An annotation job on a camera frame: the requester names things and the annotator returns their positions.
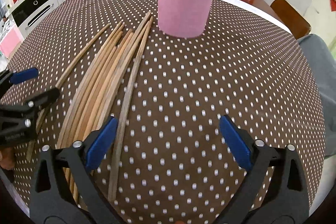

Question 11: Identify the pink box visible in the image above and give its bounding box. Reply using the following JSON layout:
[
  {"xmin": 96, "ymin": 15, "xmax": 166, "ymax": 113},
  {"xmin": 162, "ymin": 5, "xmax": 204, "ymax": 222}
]
[{"xmin": 0, "ymin": 25, "xmax": 24, "ymax": 58}]

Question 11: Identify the brown wooden chair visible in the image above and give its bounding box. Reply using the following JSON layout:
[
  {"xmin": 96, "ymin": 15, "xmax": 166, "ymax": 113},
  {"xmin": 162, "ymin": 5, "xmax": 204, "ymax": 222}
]
[{"xmin": 270, "ymin": 0, "xmax": 311, "ymax": 39}]

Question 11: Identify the person's left hand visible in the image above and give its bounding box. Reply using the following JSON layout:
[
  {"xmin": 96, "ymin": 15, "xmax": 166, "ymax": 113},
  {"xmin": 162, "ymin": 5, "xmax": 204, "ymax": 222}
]
[{"xmin": 0, "ymin": 147, "xmax": 15, "ymax": 170}]

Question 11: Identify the white sideboard cabinet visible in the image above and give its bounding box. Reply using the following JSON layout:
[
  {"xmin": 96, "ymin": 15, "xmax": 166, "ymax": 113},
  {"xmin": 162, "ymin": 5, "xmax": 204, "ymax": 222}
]
[{"xmin": 6, "ymin": 0, "xmax": 66, "ymax": 38}]

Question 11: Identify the grey cloth on chair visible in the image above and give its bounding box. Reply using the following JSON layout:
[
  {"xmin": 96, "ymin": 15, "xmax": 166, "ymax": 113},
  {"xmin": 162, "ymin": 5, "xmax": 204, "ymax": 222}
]
[{"xmin": 298, "ymin": 34, "xmax": 336, "ymax": 157}]

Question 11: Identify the wooden chopstick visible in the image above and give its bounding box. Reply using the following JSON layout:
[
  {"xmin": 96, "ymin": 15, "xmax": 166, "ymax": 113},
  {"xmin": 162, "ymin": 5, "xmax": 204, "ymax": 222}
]
[
  {"xmin": 58, "ymin": 26, "xmax": 133, "ymax": 148},
  {"xmin": 56, "ymin": 22, "xmax": 125, "ymax": 148},
  {"xmin": 108, "ymin": 16, "xmax": 154, "ymax": 202},
  {"xmin": 73, "ymin": 11, "xmax": 151, "ymax": 140},
  {"xmin": 26, "ymin": 23, "xmax": 110, "ymax": 161}
]

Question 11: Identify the brown polka dot tablecloth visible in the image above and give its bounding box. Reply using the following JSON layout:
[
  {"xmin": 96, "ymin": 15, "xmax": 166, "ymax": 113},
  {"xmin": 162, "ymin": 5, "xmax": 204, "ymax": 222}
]
[{"xmin": 2, "ymin": 0, "xmax": 325, "ymax": 223}]

